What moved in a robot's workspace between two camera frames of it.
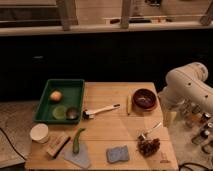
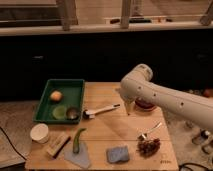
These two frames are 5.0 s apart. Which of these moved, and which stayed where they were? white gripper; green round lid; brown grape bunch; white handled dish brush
Moved: white gripper
Stayed: green round lid; brown grape bunch; white handled dish brush
